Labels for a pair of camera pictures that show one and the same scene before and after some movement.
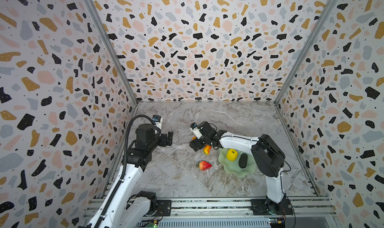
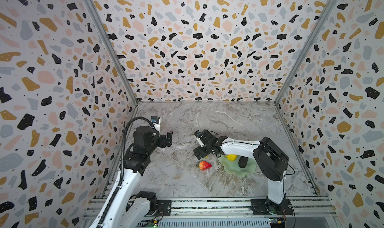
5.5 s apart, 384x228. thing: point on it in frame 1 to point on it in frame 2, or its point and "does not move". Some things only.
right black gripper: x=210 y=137 to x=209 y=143
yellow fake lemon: x=232 y=154 does not move
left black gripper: x=163 y=141 does not move
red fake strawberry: x=204 y=165 does not move
